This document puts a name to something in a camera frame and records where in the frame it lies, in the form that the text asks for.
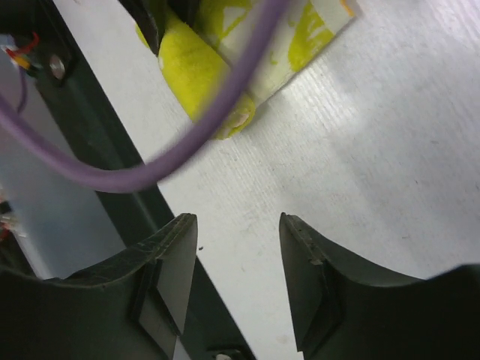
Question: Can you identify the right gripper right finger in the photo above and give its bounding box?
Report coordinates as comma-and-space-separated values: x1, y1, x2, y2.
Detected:
279, 214, 479, 359

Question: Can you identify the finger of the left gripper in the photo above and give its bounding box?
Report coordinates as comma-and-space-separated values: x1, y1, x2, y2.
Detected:
119, 0, 201, 55

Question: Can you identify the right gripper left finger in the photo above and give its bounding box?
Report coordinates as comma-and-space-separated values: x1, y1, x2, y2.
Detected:
1, 214, 197, 359

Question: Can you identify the yellow green towel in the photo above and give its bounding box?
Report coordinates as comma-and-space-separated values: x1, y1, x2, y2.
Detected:
136, 1, 355, 140

